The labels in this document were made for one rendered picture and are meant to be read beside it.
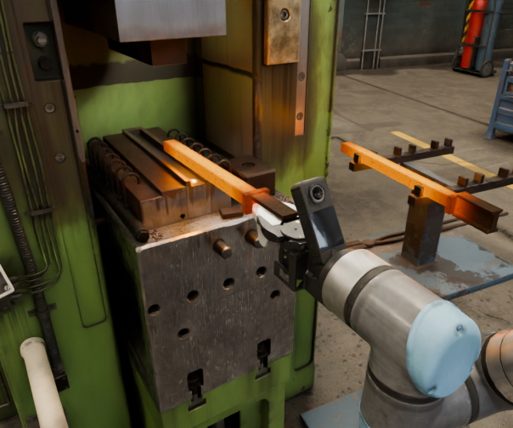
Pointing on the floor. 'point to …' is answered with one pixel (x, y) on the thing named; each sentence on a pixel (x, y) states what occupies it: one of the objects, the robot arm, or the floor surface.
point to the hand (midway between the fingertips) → (263, 202)
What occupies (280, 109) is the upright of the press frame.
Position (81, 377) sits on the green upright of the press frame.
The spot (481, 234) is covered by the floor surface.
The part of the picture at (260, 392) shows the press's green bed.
